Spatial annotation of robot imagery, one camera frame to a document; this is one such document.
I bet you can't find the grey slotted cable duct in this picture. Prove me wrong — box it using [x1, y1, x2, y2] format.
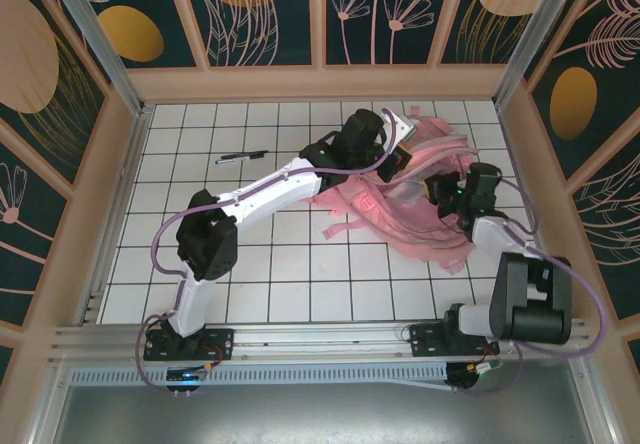
[69, 363, 454, 389]

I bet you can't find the aluminium mounting rail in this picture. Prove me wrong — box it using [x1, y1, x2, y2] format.
[48, 317, 596, 365]

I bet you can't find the pink backpack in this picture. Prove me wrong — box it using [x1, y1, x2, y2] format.
[309, 111, 484, 275]

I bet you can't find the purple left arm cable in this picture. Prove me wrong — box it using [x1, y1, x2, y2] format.
[137, 107, 404, 398]

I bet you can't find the aluminium side rail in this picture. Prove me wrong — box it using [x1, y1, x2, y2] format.
[79, 106, 154, 325]

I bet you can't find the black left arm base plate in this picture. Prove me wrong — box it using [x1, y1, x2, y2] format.
[143, 327, 236, 364]

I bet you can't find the aluminium frame post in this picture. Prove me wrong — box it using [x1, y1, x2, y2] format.
[492, 0, 586, 106]
[42, 0, 151, 115]

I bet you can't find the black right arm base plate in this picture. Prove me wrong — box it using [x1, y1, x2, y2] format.
[408, 322, 501, 360]

